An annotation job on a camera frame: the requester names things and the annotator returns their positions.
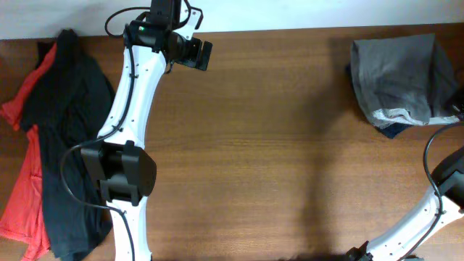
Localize grey shorts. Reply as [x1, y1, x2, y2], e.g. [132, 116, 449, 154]
[350, 34, 459, 129]

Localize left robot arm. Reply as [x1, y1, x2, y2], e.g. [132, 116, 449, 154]
[80, 0, 212, 260]

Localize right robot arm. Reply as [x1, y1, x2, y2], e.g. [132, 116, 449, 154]
[345, 149, 463, 261]

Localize black t-shirt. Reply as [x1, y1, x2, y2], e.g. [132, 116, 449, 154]
[20, 30, 115, 260]

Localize folded navy garment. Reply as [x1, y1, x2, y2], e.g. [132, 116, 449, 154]
[344, 63, 413, 140]

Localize red mesh shirt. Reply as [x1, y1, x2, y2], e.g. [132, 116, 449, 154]
[1, 43, 57, 260]

